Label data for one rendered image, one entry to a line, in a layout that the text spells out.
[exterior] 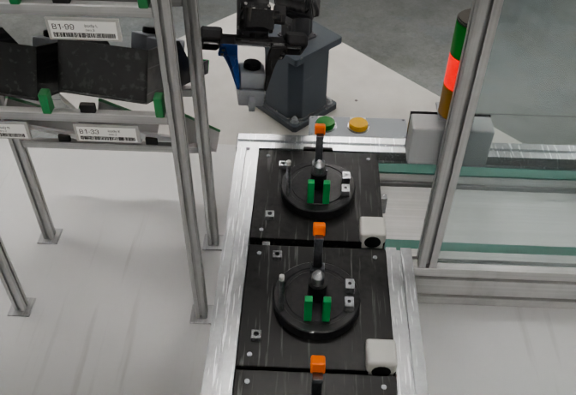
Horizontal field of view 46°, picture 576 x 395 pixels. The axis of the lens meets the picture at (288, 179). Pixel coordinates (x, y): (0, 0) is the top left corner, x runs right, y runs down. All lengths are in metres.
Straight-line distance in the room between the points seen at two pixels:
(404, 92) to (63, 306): 0.96
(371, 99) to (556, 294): 0.68
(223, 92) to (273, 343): 0.82
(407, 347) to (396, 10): 2.94
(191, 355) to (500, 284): 0.55
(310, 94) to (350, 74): 0.24
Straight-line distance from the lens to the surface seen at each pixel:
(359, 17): 3.77
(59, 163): 1.57
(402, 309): 1.13
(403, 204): 1.35
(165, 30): 0.83
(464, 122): 0.97
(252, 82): 1.17
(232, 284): 1.15
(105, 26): 0.84
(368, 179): 1.31
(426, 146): 1.03
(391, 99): 1.70
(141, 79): 0.93
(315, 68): 1.53
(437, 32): 3.71
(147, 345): 1.21
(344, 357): 1.05
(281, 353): 1.05
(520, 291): 1.27
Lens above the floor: 1.86
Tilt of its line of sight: 43 degrees down
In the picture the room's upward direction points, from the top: 1 degrees clockwise
